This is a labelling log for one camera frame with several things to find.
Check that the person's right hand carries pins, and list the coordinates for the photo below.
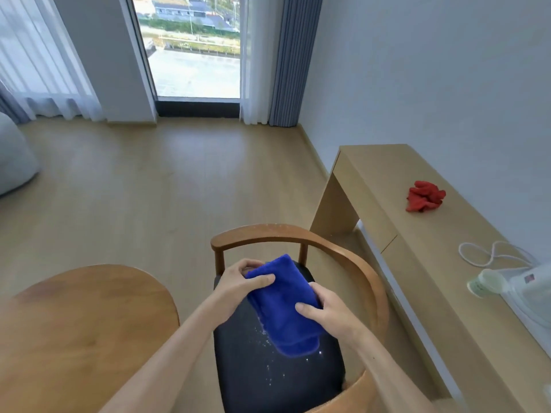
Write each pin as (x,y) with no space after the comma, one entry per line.
(333,311)

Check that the person's left hand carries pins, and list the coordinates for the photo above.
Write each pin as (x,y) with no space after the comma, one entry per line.
(232,286)

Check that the person's left thumb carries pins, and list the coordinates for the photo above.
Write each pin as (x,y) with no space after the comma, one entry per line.
(260,281)

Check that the person's right thumb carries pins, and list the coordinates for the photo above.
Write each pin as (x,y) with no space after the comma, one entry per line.
(308,310)

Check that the blue microfiber cloth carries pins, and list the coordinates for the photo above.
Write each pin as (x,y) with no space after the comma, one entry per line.
(286,309)

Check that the person's left forearm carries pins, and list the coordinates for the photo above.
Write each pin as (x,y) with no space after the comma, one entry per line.
(165,359)

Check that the person's right forearm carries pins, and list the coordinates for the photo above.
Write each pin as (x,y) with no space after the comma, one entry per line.
(389,374)

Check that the wooden chair with black seat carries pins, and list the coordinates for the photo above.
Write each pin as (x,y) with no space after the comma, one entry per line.
(297,339)

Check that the long light wooden desk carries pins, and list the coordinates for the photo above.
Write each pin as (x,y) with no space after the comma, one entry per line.
(434,270)

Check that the red crumpled cloth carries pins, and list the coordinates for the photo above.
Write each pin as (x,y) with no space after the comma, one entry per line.
(425,196)

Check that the round wooden table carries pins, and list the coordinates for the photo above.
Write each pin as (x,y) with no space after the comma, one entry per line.
(81,339)

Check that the white steam iron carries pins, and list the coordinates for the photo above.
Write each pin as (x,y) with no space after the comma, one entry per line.
(521,292)

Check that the white sheer curtain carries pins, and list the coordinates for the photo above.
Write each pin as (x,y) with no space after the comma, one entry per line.
(47,55)
(255,60)

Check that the grey curtain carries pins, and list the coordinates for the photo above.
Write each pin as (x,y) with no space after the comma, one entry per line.
(295,60)

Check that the glass window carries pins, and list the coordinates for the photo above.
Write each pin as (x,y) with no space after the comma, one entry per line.
(189,47)

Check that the grey beanbag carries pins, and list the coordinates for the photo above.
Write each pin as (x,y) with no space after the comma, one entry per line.
(13,156)

